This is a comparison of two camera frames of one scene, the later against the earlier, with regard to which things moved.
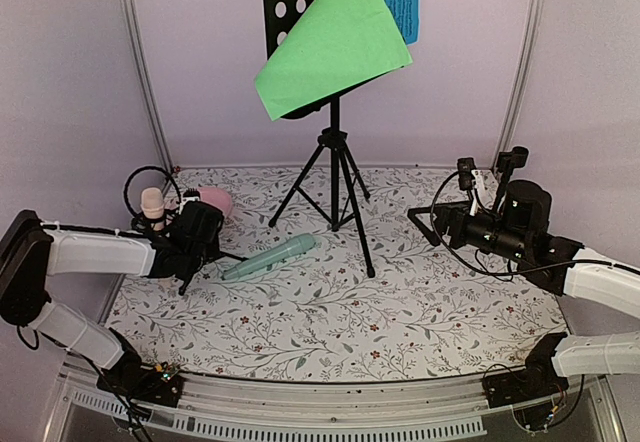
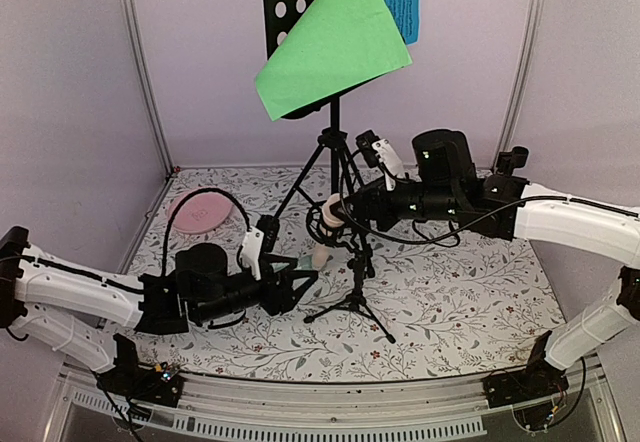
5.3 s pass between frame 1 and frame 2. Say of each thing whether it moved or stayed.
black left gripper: moved
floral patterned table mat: stayed
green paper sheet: stayed
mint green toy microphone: moved
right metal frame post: stayed
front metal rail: stayed
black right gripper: moved
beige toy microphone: moved
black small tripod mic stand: moved
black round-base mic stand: stayed
